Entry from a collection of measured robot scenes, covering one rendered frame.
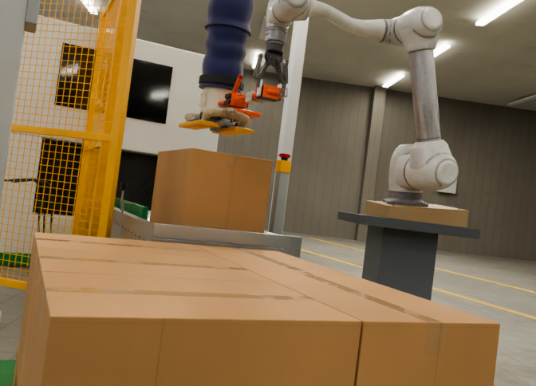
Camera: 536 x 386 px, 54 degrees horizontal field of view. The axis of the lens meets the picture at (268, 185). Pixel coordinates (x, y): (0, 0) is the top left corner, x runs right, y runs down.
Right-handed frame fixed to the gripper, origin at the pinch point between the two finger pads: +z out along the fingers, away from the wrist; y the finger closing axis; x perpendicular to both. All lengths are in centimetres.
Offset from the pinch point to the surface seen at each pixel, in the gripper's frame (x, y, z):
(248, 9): -48, -4, -50
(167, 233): -17, 30, 63
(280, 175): -73, -46, 30
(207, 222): -25, 10, 58
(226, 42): -49, 5, -30
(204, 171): -25.2, 14.9, 35.7
